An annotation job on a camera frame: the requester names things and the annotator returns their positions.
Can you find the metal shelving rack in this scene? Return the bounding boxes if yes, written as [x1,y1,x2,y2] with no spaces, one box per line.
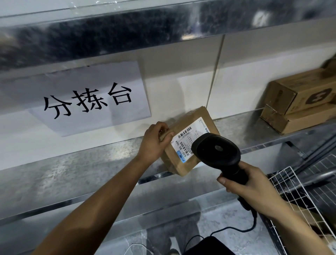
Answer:
[0,0,336,255]

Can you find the person's left hand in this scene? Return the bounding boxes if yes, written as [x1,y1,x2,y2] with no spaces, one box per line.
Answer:
[136,121,175,165]

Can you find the red white label cardboard box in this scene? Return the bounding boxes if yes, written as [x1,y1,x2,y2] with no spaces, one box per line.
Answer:
[288,201,336,237]

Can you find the black barcode scanner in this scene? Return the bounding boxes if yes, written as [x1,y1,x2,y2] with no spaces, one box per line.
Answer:
[191,132,257,219]

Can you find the white wire basket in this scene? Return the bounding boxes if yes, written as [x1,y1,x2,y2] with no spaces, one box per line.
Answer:
[267,155,336,255]

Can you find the person's left forearm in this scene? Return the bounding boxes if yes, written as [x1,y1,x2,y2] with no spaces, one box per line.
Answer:
[31,155,152,255]

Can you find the person's right forearm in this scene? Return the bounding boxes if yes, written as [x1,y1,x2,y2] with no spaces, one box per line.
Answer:
[265,202,331,255]

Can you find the person's black clothing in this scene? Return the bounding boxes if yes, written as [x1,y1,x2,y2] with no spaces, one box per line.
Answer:
[183,235,236,255]

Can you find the cardboard parcel with black logo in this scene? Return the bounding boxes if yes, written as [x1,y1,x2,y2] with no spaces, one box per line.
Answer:
[265,68,336,115]

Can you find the person's right hand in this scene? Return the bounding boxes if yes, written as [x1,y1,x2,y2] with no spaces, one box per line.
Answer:
[217,161,284,219]

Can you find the thin white wire loop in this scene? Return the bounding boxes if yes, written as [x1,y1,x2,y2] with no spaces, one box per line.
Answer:
[126,243,147,255]

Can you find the big plain cardboard box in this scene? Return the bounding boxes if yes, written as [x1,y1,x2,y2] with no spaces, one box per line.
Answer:
[323,54,336,70]

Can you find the white paper sign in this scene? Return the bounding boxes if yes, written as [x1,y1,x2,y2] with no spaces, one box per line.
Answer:
[0,62,152,137]

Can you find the blue tag label cardboard box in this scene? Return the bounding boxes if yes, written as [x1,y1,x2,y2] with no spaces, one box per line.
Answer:
[160,106,221,177]

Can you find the black scanner cable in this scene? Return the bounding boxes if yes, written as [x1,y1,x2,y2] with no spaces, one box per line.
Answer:
[183,210,258,255]

